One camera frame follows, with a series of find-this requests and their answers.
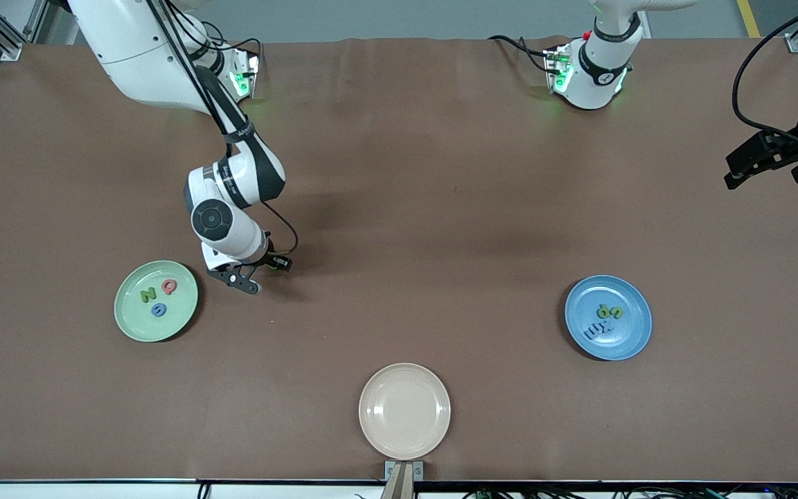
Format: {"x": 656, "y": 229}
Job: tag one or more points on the light green plate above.
{"x": 177, "y": 326}

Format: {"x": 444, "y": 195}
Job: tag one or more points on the beige plate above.
{"x": 404, "y": 411}

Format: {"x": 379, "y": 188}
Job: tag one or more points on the white table edge rail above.
{"x": 94, "y": 492}

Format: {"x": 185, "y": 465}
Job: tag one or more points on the red foam letter Q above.
{"x": 164, "y": 285}

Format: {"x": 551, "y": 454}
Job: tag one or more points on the blue foam letter m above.
{"x": 593, "y": 333}

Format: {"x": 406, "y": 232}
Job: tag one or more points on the green foam letter p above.
{"x": 600, "y": 308}

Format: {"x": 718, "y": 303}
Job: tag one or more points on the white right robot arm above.
{"x": 136, "y": 55}

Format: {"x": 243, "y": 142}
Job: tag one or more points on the blue plate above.
{"x": 631, "y": 339}

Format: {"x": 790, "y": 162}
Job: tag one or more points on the brown table mat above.
{"x": 399, "y": 173}

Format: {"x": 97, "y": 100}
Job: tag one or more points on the blue foam letter G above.
{"x": 153, "y": 310}

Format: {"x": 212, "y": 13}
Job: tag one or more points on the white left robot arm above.
{"x": 593, "y": 83}

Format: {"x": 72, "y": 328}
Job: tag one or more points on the blue foam letter x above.
{"x": 606, "y": 328}

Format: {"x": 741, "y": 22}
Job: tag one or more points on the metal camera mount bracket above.
{"x": 392, "y": 471}

